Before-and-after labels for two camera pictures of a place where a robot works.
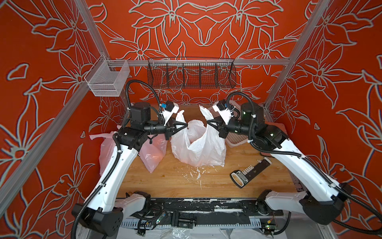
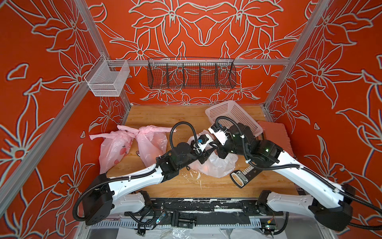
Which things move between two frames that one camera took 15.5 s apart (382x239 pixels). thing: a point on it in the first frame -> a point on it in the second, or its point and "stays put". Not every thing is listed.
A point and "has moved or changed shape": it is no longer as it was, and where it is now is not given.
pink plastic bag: x=107 y=150 stays put
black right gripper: x=224 y=128 -> x=222 y=153
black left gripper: x=172 y=130 -> x=204 y=157
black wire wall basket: x=191 y=72 stays put
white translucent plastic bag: x=199 y=144 has moved or changed shape
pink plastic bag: x=152 y=154 stays put
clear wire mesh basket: x=107 y=77 stays put
